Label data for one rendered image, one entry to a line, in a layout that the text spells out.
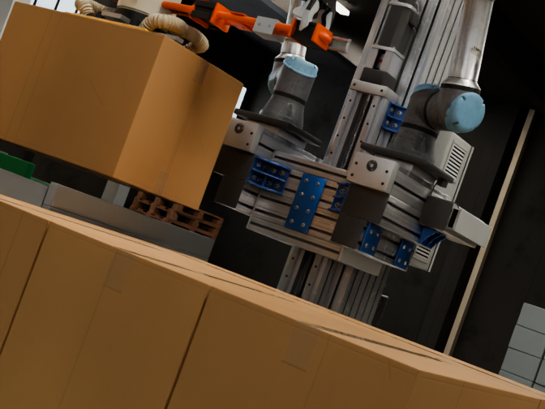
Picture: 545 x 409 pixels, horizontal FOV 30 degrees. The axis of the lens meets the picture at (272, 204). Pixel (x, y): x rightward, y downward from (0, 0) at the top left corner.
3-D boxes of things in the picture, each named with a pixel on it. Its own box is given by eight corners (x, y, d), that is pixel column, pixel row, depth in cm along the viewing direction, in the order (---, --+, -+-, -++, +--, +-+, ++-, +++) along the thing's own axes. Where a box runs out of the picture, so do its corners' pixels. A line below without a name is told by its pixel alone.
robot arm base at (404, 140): (397, 161, 318) (408, 131, 318) (439, 172, 309) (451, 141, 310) (376, 147, 305) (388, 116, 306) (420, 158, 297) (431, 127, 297)
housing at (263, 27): (251, 30, 274) (256, 15, 274) (263, 39, 279) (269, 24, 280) (271, 34, 270) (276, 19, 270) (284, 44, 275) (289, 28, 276)
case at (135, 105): (-34, 127, 298) (15, 0, 300) (58, 162, 332) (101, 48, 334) (112, 177, 265) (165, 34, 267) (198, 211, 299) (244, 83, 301)
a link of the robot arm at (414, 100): (422, 135, 316) (436, 94, 316) (449, 138, 304) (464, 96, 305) (392, 121, 310) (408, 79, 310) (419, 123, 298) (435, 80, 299)
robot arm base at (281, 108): (272, 127, 345) (283, 99, 346) (309, 136, 337) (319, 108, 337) (249, 113, 333) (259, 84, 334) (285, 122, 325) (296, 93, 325)
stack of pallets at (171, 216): (165, 257, 1679) (184, 204, 1684) (205, 273, 1629) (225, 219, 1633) (113, 242, 1572) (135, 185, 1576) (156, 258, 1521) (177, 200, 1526)
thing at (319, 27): (287, 35, 266) (293, 17, 266) (301, 45, 272) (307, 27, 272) (312, 40, 261) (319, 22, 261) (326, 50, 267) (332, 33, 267)
